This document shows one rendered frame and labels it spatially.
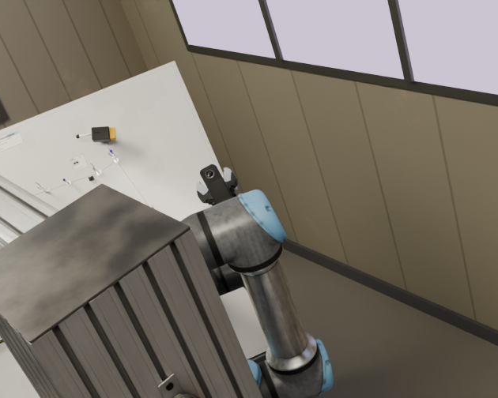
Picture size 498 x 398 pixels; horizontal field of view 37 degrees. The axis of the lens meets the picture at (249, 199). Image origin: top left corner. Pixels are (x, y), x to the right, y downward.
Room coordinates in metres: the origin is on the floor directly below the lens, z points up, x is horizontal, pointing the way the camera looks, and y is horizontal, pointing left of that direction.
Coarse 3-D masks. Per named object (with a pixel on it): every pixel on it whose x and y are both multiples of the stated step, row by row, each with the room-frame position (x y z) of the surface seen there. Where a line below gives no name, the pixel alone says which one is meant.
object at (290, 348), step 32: (256, 192) 1.24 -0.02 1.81; (224, 224) 1.19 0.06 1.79; (256, 224) 1.18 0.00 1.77; (224, 256) 1.18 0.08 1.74; (256, 256) 1.18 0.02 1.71; (256, 288) 1.20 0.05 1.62; (288, 288) 1.22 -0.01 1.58; (288, 320) 1.20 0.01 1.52; (288, 352) 1.19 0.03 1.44; (320, 352) 1.22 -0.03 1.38; (288, 384) 1.18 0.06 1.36; (320, 384) 1.18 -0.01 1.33
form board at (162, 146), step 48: (96, 96) 2.42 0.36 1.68; (144, 96) 2.40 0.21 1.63; (48, 144) 2.34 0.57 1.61; (96, 144) 2.32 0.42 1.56; (144, 144) 2.30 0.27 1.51; (192, 144) 2.28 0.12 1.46; (144, 192) 2.21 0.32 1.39; (192, 192) 2.19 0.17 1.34; (240, 288) 1.98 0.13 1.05; (0, 336) 2.00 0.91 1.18; (240, 336) 1.89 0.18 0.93; (0, 384) 1.91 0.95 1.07
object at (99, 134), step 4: (92, 128) 2.27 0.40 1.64; (96, 128) 2.27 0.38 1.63; (100, 128) 2.27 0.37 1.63; (104, 128) 2.27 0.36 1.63; (108, 128) 2.26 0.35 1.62; (92, 132) 2.26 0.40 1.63; (96, 132) 2.26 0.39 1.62; (100, 132) 2.26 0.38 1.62; (104, 132) 2.26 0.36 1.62; (108, 132) 2.26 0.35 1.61; (76, 136) 2.29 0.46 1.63; (80, 136) 2.28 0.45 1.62; (84, 136) 2.28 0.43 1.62; (92, 136) 2.26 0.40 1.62; (96, 136) 2.25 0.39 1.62; (100, 136) 2.25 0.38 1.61; (104, 136) 2.25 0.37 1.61; (108, 136) 2.25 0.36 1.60; (92, 140) 2.25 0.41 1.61; (96, 140) 2.25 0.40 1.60; (100, 140) 2.26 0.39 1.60; (104, 140) 2.26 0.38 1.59; (108, 140) 2.26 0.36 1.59; (104, 144) 2.32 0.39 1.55
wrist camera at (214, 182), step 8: (208, 168) 1.67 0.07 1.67; (216, 168) 1.67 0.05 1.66; (208, 176) 1.66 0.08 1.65; (216, 176) 1.66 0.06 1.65; (208, 184) 1.65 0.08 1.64; (216, 184) 1.65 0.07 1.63; (224, 184) 1.64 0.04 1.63; (216, 192) 1.64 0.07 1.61; (224, 192) 1.63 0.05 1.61; (216, 200) 1.63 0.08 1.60; (224, 200) 1.62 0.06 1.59
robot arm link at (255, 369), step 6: (252, 366) 1.23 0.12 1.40; (258, 366) 1.23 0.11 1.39; (264, 366) 1.24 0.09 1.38; (252, 372) 1.22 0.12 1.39; (258, 372) 1.21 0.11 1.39; (264, 372) 1.22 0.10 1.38; (258, 378) 1.20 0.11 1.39; (264, 378) 1.21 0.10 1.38; (270, 378) 1.20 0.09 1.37; (258, 384) 1.19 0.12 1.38; (264, 384) 1.20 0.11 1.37; (270, 384) 1.19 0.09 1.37; (264, 390) 1.19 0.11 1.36; (270, 390) 1.18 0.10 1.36; (264, 396) 1.18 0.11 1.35; (270, 396) 1.18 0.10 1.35; (276, 396) 1.18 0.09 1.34
